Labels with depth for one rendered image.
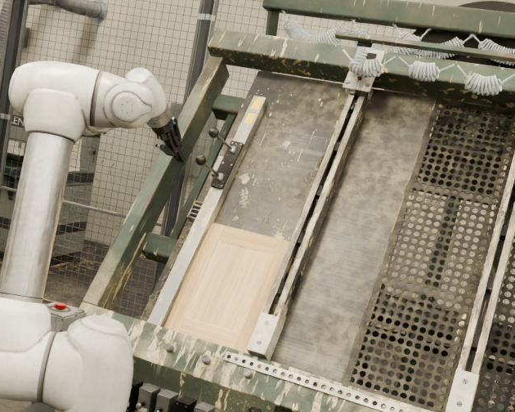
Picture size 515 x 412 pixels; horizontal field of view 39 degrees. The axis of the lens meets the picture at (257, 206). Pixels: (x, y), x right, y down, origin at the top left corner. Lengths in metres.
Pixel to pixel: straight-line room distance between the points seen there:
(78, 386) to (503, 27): 2.17
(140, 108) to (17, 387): 0.65
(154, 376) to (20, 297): 0.78
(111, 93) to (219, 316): 0.95
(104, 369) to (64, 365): 0.08
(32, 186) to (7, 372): 0.40
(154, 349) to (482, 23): 1.80
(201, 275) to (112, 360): 0.87
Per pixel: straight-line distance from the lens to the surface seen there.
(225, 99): 2.90
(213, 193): 2.55
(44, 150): 1.70
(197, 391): 2.28
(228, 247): 2.46
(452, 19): 3.13
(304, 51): 2.79
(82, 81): 1.71
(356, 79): 2.65
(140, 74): 2.24
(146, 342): 2.36
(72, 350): 1.63
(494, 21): 3.11
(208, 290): 2.40
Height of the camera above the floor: 1.59
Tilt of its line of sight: 6 degrees down
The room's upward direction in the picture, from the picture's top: 11 degrees clockwise
